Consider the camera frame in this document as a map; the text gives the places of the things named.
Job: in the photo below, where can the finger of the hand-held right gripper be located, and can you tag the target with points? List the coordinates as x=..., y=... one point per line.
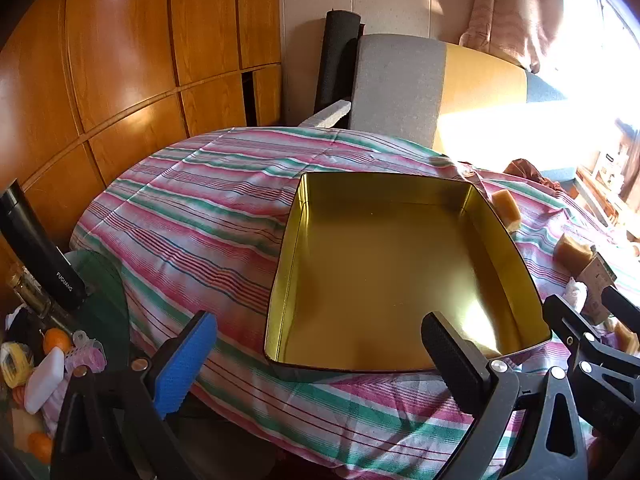
x=622, y=305
x=565, y=317

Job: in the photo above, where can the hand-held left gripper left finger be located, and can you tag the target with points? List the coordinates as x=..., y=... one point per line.
x=185, y=360

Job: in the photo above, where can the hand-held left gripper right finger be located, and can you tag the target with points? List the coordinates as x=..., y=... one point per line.
x=450, y=355

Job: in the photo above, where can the white plastic bag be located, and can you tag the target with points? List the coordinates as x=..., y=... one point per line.
x=575, y=294

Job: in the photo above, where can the green carton box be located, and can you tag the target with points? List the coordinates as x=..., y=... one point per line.
x=597, y=275

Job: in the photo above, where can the yellow sponge block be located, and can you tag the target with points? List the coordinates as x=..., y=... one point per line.
x=506, y=207
x=572, y=252
x=626, y=337

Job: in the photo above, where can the gold tin box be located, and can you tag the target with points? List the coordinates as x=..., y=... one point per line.
x=380, y=270

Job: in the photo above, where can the green glass nightstand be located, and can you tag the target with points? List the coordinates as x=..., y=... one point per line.
x=105, y=305

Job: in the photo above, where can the pink hair rollers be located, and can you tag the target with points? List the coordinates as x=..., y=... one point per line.
x=87, y=355

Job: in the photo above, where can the wooden side desk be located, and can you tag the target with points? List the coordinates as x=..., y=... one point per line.
x=600, y=195

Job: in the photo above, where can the striped blanket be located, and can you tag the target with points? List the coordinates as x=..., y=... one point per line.
x=200, y=240

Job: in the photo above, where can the orange fruit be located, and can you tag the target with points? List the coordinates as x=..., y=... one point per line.
x=56, y=341
x=40, y=447

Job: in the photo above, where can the white appliance box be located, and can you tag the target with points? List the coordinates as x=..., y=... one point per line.
x=612, y=165

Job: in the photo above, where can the white plastic case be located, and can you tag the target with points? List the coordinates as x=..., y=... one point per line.
x=45, y=380

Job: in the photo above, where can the brown cloth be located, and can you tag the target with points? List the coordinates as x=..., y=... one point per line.
x=525, y=167

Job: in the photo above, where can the gold glass bottle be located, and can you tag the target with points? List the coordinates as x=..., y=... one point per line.
x=30, y=290

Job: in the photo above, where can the black thermos bottle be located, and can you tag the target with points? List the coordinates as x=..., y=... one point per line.
x=35, y=245

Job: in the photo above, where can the window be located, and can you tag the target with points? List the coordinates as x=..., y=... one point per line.
x=590, y=10

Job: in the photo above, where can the wooden wardrobe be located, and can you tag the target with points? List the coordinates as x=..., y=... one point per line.
x=125, y=60

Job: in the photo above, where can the beige curtain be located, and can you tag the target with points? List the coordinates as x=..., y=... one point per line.
x=505, y=10

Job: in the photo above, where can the black rolled mat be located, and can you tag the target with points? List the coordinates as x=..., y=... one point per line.
x=337, y=60

